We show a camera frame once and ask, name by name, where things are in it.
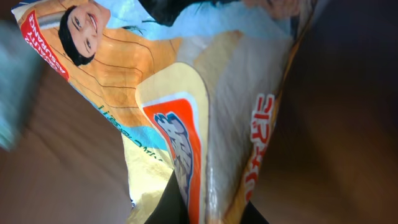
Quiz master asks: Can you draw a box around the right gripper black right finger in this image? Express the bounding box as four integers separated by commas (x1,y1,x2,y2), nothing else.
240,202,269,224

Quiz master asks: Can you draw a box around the teal tissue pack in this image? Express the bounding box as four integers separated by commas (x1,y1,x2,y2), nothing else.
1,20,42,152

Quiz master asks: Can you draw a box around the yellow wet wipes pack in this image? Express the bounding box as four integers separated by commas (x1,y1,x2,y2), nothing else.
12,0,317,223

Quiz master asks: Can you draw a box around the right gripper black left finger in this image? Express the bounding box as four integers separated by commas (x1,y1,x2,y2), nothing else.
144,171,190,224

